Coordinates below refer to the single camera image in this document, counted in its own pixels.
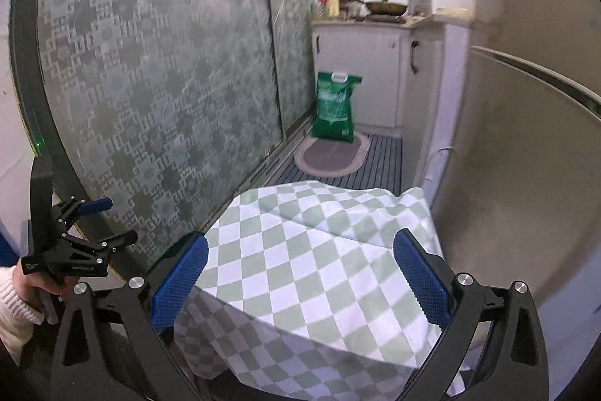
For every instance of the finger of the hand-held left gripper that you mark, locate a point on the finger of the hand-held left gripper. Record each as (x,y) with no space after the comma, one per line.
(117,240)
(96,206)

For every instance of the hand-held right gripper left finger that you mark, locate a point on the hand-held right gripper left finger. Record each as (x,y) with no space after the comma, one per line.
(181,283)

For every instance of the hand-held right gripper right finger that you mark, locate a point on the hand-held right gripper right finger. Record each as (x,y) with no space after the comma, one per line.
(420,279)

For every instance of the person's left forearm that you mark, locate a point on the person's left forearm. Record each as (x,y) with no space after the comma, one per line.
(14,321)

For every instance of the person's left hand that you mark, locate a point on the person's left hand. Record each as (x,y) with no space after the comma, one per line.
(29,284)

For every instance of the green white checkered cloth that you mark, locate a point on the green white checkered cloth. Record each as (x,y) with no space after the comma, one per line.
(305,269)

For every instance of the grey striped rug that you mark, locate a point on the grey striped rug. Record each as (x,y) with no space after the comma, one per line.
(385,166)

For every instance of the beige refrigerator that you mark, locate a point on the beige refrigerator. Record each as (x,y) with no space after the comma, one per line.
(526,194)

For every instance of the patterned glass sliding door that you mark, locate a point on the patterned glass sliding door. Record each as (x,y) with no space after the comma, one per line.
(164,77)

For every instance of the oval floor mat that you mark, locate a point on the oval floor mat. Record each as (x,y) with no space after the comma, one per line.
(328,156)

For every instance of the green rice bag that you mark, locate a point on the green rice bag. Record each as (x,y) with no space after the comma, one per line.
(335,109)

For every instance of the white kitchen cabinet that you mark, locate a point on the white kitchen cabinet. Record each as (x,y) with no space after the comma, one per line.
(366,67)

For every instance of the frying pan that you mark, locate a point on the frying pan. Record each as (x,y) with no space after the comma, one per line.
(385,8)

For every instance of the cluster of condiment bottles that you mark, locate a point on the cluster of condiment bottles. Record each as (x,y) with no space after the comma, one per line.
(332,6)

